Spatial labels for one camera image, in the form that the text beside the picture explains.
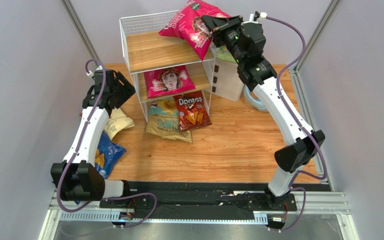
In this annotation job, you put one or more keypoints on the light blue headphones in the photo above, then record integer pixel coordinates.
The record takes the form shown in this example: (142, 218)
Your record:
(255, 102)

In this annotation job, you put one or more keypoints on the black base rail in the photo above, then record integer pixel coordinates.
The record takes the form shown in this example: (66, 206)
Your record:
(189, 201)

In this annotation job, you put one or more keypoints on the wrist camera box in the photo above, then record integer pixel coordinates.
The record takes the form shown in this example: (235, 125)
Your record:
(94, 71)
(258, 16)

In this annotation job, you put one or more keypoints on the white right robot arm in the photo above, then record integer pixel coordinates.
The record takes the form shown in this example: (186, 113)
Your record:
(302, 142)

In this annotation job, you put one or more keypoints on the pink Real chips bag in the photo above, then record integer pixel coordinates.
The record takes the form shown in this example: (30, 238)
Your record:
(187, 24)
(168, 81)

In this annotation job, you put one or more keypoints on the white drawer cabinet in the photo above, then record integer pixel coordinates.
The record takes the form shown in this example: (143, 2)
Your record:
(226, 82)

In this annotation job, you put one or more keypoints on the red Doritos bag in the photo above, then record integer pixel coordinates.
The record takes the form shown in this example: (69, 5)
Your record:
(192, 112)

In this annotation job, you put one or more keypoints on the green treehouse book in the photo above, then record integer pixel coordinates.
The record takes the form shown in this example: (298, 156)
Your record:
(223, 56)

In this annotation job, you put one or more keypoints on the blue Doritos bag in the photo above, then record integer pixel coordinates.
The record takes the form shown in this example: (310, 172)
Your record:
(107, 155)

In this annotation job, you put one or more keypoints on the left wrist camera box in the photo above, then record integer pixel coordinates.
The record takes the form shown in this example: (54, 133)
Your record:
(94, 71)

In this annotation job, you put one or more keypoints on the tan kettle chips bag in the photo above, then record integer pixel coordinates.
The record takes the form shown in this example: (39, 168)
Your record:
(163, 121)

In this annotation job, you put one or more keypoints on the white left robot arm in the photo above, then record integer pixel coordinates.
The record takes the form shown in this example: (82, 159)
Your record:
(76, 178)

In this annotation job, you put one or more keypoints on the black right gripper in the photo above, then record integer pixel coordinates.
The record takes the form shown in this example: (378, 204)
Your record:
(223, 25)

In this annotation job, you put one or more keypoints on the white wire wooden shelf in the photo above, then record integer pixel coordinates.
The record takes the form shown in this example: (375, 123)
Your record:
(145, 50)

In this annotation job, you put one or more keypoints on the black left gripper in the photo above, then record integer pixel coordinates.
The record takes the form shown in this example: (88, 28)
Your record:
(128, 88)

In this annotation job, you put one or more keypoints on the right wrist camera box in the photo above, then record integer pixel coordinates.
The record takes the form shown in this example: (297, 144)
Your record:
(258, 16)

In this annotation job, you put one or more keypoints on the cream orange chips bag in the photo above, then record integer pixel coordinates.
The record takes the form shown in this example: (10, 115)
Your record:
(117, 122)

